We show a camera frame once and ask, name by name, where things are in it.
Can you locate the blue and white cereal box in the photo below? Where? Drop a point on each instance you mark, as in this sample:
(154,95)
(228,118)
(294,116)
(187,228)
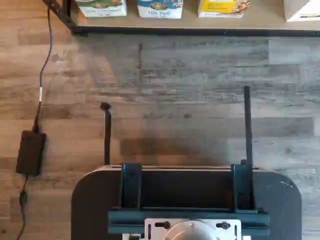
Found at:
(160,11)

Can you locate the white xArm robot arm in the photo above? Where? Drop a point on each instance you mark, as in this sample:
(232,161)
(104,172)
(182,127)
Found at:
(195,232)

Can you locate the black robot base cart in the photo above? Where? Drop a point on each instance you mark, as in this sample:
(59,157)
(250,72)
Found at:
(92,200)

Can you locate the black metal shelf unit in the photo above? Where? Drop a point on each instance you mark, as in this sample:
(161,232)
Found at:
(175,32)

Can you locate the green and white cereal box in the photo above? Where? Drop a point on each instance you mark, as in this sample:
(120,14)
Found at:
(102,10)

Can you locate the yellow and white granola box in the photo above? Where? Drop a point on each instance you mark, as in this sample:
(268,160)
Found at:
(222,10)

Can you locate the white box with patterned top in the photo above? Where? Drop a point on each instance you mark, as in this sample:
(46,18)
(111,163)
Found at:
(300,10)

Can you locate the black rod with hooked tip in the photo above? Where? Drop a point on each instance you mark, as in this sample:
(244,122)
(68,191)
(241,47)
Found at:
(107,135)

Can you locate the straight black rod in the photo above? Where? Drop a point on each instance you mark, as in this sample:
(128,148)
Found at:
(248,125)

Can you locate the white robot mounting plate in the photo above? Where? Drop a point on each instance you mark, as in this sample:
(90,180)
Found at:
(155,231)

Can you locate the black power adapter brick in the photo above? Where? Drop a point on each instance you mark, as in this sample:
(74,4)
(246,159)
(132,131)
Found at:
(31,152)

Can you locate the blue metal clamp bracket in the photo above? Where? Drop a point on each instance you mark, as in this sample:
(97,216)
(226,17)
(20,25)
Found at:
(131,185)
(242,185)

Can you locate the blue metal rail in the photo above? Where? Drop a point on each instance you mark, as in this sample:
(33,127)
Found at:
(190,215)

